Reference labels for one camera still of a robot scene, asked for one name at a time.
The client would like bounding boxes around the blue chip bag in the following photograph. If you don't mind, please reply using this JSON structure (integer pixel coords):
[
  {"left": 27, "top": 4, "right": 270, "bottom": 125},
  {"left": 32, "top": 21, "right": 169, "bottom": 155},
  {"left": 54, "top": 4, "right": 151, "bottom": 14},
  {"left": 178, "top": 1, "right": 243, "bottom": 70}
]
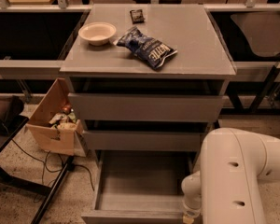
[{"left": 114, "top": 26, "right": 177, "bottom": 70}]

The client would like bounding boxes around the black table leg frame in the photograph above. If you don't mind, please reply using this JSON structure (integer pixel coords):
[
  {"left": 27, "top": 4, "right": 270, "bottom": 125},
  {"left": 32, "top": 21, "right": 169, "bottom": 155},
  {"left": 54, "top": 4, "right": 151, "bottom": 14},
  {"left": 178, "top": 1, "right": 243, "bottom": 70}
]
[{"left": 0, "top": 115, "right": 74, "bottom": 224}]

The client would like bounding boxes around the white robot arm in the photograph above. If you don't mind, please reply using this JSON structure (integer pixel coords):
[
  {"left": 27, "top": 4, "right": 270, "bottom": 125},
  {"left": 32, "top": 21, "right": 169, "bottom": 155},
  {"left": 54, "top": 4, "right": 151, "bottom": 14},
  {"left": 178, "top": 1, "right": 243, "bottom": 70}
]
[{"left": 181, "top": 128, "right": 280, "bottom": 224}]

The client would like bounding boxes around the black floor cable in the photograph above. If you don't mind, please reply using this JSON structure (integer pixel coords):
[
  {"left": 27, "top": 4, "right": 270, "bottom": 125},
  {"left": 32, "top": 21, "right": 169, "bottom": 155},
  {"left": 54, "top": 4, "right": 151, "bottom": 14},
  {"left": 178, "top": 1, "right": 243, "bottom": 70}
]
[{"left": 3, "top": 124, "right": 96, "bottom": 203}]

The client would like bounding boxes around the white bowl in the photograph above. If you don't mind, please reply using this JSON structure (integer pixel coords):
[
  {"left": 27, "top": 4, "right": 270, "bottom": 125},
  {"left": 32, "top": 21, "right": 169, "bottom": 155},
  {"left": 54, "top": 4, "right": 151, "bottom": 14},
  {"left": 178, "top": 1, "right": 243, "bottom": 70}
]
[{"left": 78, "top": 22, "right": 117, "bottom": 46}]

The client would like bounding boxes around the grey drawer cabinet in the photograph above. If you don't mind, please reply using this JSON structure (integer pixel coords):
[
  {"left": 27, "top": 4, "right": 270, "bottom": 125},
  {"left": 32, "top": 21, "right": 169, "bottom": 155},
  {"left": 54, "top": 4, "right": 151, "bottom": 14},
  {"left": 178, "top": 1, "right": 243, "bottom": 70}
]
[{"left": 59, "top": 4, "right": 237, "bottom": 175}]

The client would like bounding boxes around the grey drawer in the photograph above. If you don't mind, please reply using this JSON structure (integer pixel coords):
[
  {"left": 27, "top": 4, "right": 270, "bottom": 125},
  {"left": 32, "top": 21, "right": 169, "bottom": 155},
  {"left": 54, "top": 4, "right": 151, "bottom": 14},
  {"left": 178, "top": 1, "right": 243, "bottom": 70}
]
[
  {"left": 81, "top": 150, "right": 191, "bottom": 224},
  {"left": 83, "top": 131, "right": 204, "bottom": 151},
  {"left": 68, "top": 92, "right": 223, "bottom": 122}
]

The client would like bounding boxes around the grey bottom drawer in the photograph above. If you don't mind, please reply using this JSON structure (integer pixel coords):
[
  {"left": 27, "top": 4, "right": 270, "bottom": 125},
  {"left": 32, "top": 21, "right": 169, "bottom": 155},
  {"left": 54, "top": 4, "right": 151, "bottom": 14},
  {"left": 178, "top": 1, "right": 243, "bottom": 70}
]
[{"left": 81, "top": 150, "right": 191, "bottom": 224}]

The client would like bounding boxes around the dark bag on left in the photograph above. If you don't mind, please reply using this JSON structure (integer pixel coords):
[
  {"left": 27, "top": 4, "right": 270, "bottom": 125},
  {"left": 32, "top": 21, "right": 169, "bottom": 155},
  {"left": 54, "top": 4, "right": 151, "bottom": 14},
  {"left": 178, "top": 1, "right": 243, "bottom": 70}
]
[{"left": 0, "top": 96, "right": 24, "bottom": 135}]

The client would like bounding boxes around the grey chair seat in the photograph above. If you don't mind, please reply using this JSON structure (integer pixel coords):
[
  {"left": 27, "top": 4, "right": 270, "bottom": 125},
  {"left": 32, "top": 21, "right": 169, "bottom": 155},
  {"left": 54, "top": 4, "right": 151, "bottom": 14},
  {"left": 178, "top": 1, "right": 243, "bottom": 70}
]
[{"left": 231, "top": 11, "right": 280, "bottom": 57}]

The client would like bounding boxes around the grey top drawer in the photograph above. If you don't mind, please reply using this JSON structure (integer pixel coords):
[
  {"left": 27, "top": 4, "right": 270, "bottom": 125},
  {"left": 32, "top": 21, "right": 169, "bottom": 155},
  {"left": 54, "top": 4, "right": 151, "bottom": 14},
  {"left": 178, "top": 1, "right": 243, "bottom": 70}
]
[{"left": 68, "top": 92, "right": 223, "bottom": 122}]

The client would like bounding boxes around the grey middle drawer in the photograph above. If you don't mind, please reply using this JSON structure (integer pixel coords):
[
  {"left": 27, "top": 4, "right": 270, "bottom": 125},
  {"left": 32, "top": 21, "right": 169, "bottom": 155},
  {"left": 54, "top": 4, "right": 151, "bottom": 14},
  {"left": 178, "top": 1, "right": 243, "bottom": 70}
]
[{"left": 83, "top": 131, "right": 204, "bottom": 151}]

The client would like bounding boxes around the cardboard box with trash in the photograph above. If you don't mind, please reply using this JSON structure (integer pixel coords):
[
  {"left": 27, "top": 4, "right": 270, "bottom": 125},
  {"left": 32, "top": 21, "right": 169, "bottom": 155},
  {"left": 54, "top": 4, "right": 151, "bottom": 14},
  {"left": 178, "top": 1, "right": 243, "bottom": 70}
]
[{"left": 26, "top": 78, "right": 88, "bottom": 157}]

